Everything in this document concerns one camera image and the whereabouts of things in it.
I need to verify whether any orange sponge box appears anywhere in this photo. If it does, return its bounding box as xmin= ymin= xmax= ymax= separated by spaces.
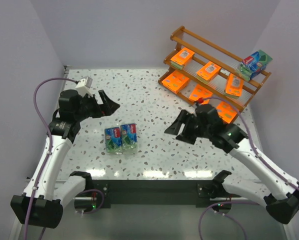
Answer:
xmin=216 ymin=101 xmax=241 ymax=124
xmin=170 ymin=47 xmax=195 ymax=70
xmin=196 ymin=61 xmax=221 ymax=84
xmin=223 ymin=73 xmax=244 ymax=99

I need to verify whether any blue sponge pack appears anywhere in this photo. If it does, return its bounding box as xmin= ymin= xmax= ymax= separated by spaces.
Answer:
xmin=120 ymin=123 xmax=138 ymax=153
xmin=104 ymin=126 xmax=122 ymax=154

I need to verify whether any green sponge pack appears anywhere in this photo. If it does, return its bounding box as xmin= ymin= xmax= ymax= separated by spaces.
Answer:
xmin=236 ymin=49 xmax=273 ymax=82

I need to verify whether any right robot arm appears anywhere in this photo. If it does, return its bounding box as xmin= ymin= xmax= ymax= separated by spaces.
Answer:
xmin=164 ymin=104 xmax=299 ymax=225

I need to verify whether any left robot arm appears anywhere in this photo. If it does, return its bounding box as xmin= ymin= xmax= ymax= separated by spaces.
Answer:
xmin=10 ymin=89 xmax=120 ymax=229

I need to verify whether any wooden shelf rack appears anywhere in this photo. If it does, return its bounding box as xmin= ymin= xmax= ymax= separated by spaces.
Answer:
xmin=158 ymin=26 xmax=272 ymax=123

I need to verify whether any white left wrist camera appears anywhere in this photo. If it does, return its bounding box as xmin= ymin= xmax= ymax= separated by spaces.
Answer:
xmin=75 ymin=76 xmax=93 ymax=97

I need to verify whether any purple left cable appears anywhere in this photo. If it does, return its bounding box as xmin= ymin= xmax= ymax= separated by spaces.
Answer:
xmin=23 ymin=77 xmax=107 ymax=240

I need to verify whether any black table base frame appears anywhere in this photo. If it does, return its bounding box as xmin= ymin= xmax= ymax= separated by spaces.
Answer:
xmin=92 ymin=180 xmax=232 ymax=209

